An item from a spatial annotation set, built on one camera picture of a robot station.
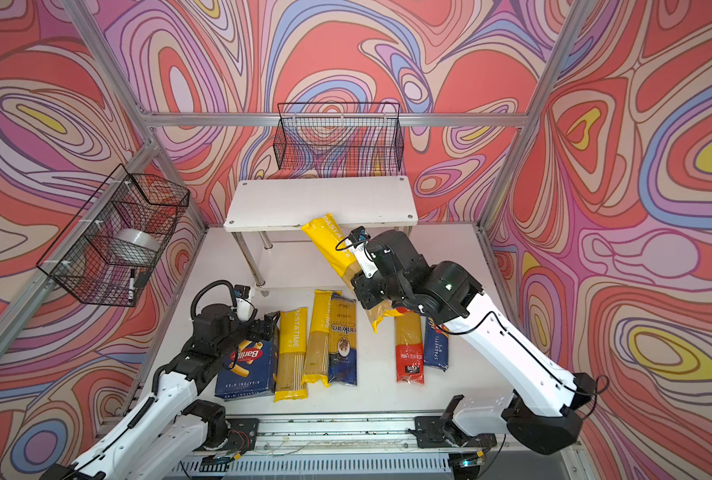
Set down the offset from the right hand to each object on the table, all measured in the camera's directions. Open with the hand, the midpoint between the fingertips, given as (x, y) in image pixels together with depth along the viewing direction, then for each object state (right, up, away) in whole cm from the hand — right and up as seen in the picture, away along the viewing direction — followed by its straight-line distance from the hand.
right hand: (362, 286), depth 64 cm
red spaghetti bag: (+14, -20, +21) cm, 32 cm away
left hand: (-26, -8, +18) cm, 33 cm away
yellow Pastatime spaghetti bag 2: (-12, -24, +18) cm, 32 cm away
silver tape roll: (-56, +11, +9) cm, 58 cm away
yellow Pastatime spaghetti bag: (-20, -22, +20) cm, 36 cm away
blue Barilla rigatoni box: (-30, -23, +13) cm, 40 cm away
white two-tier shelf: (-23, +21, +16) cm, 35 cm away
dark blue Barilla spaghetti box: (+22, -20, +22) cm, 37 cm away
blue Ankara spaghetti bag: (-5, -23, +19) cm, 30 cm away
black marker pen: (-56, -1, +8) cm, 57 cm away
